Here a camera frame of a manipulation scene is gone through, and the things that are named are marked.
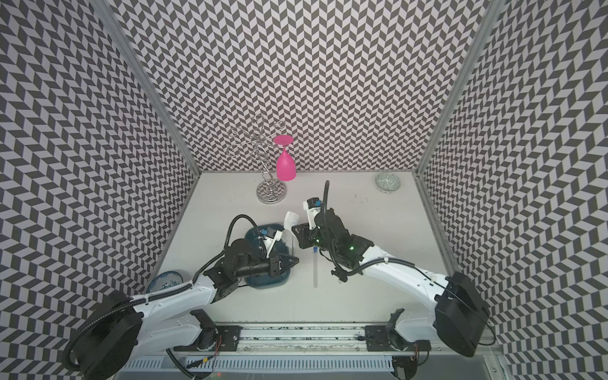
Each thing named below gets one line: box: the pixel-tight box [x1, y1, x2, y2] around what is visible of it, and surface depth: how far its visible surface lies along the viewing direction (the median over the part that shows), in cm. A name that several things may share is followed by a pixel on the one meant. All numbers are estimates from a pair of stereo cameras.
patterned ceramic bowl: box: [374, 172, 402, 192], surface depth 113 cm
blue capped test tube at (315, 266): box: [313, 246, 318, 289], surface depth 90 cm
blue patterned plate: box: [145, 270, 184, 294], surface depth 82 cm
